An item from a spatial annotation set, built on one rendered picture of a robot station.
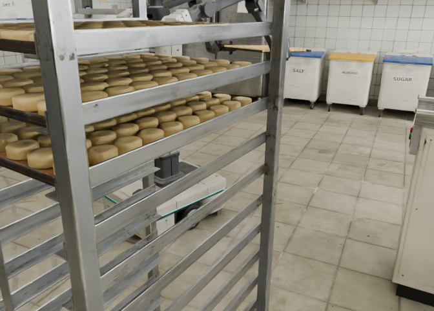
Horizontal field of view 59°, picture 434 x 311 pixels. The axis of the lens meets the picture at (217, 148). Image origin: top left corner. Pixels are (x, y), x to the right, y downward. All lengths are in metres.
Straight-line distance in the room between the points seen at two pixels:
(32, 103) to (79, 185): 0.15
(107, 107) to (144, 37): 0.12
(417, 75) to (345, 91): 0.84
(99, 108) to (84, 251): 0.19
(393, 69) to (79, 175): 4.88
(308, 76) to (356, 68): 0.61
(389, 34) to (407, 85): 0.90
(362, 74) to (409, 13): 1.05
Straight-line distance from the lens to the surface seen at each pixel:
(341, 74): 5.27
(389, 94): 5.28
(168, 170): 2.39
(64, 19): 0.47
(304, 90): 5.41
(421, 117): 1.76
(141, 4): 1.21
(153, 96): 0.62
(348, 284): 2.13
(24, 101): 0.61
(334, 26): 5.91
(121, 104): 0.58
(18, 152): 0.69
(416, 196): 1.86
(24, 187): 1.03
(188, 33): 0.69
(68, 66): 0.48
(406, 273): 2.04
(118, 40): 0.57
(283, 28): 0.96
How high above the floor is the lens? 1.27
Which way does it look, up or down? 20 degrees down
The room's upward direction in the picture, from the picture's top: 1 degrees clockwise
